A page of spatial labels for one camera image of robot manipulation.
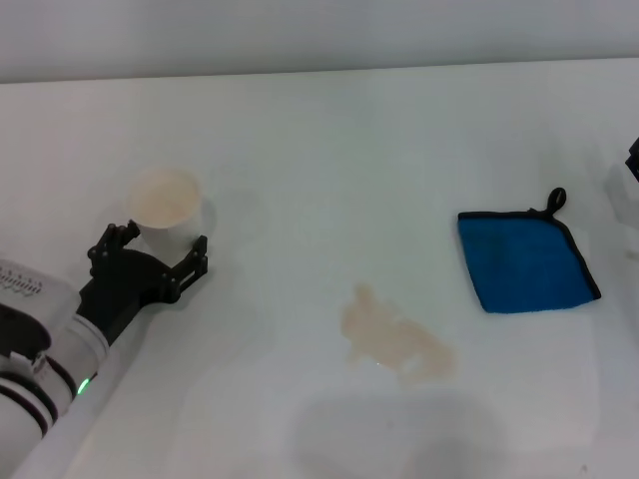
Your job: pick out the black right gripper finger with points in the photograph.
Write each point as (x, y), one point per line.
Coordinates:
(633, 167)
(635, 147)

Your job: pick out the white paper cup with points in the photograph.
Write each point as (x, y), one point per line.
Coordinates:
(167, 209)

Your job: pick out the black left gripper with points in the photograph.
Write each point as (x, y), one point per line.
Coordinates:
(125, 294)

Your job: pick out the blue rag with black trim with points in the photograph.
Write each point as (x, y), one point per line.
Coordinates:
(524, 259)

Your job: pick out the brown water stain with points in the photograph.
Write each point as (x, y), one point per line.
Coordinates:
(394, 339)

